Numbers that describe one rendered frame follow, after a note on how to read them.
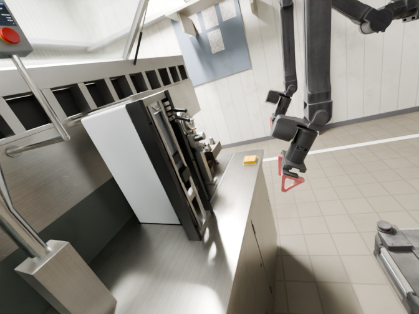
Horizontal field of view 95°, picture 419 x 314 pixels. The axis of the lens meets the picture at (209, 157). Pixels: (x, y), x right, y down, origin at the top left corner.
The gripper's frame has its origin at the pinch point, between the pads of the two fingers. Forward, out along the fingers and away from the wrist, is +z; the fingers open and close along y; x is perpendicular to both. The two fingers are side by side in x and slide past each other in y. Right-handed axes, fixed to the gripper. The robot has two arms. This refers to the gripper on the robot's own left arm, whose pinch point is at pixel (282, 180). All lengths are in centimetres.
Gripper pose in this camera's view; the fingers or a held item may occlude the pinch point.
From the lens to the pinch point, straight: 71.1
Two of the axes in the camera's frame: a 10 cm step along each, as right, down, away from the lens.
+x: 9.6, 2.8, -0.9
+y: -2.2, 4.6, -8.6
